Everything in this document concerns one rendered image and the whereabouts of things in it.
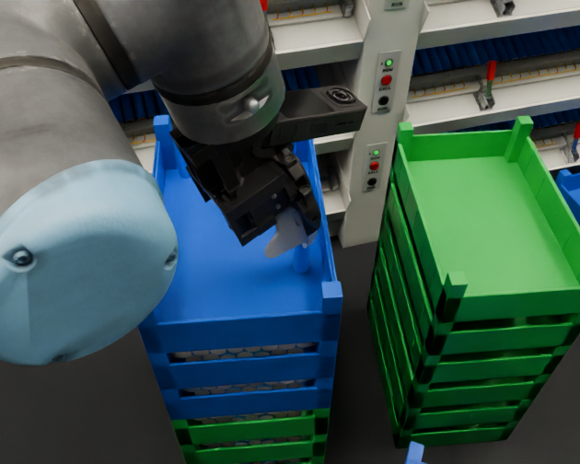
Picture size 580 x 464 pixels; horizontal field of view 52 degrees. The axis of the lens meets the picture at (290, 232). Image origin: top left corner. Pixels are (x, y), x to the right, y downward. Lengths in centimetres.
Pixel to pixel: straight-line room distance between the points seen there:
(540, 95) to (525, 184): 37
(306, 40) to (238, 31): 60
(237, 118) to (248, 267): 30
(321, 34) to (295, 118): 51
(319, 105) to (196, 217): 28
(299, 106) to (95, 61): 21
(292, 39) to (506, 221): 43
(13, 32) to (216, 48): 12
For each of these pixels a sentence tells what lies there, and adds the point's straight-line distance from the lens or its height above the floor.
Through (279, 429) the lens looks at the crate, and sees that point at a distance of 82.
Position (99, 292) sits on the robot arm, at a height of 82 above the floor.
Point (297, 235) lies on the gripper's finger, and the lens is 58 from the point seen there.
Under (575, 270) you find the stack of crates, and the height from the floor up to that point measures 41.
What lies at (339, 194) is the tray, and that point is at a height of 14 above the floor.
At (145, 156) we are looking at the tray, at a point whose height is 33.
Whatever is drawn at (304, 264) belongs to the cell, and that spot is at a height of 50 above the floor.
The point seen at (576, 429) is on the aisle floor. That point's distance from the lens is 122.
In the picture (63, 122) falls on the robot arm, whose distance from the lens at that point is 28.
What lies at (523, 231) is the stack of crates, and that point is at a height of 40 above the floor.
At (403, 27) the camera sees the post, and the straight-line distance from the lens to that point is 102.
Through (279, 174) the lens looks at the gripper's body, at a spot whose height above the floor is 68.
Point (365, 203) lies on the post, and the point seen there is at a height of 13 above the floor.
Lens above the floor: 102
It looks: 48 degrees down
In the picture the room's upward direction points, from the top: straight up
